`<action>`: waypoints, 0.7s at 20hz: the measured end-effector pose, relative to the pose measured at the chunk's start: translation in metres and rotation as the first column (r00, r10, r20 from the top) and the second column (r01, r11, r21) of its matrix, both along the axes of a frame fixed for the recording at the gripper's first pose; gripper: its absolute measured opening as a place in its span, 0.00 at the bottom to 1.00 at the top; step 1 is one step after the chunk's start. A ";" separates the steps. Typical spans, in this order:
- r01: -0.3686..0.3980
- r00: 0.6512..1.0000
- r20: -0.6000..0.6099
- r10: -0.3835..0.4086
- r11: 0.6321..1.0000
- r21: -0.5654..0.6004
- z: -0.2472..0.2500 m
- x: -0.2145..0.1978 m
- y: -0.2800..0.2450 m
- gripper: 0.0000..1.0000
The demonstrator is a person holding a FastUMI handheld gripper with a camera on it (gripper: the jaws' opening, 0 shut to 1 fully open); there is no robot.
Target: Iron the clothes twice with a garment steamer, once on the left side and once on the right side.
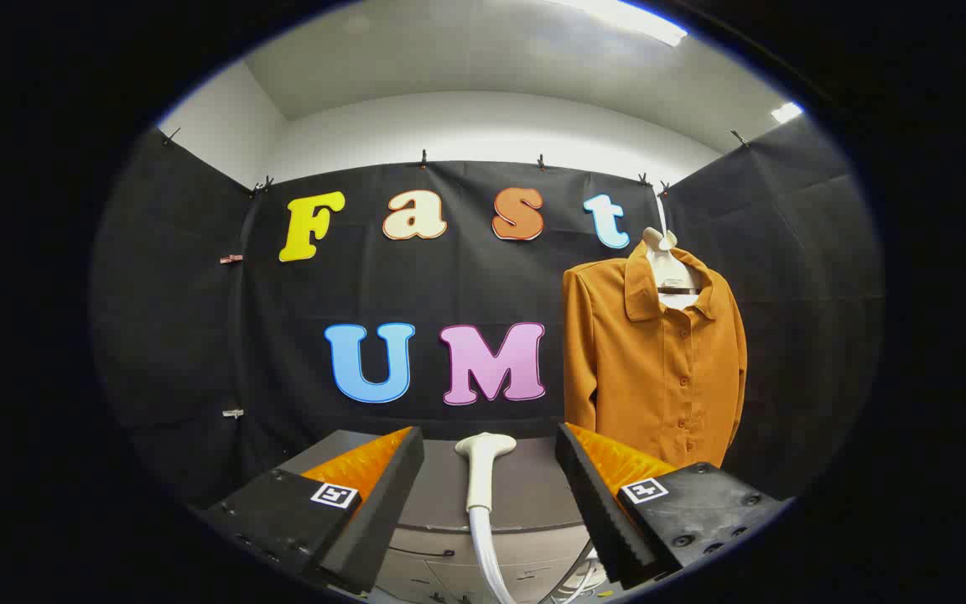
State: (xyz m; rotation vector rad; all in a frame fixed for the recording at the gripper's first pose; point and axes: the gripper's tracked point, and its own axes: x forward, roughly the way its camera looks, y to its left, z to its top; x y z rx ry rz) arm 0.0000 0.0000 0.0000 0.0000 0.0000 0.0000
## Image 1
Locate long ceiling light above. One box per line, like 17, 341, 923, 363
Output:
554, 0, 690, 48

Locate white cable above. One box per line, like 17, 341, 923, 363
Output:
548, 544, 611, 604

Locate orange button-up shirt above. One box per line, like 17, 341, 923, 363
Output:
563, 242, 749, 471

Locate white garment steamer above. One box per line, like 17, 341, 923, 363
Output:
454, 432, 519, 604

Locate grey cabinet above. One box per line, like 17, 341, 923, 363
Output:
278, 430, 618, 604

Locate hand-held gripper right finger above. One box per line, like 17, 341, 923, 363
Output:
555, 422, 794, 592

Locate black backdrop cloth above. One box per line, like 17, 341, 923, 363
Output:
89, 113, 885, 508

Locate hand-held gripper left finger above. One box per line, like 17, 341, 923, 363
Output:
196, 425, 426, 596

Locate row of black clips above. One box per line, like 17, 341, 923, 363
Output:
160, 126, 750, 198

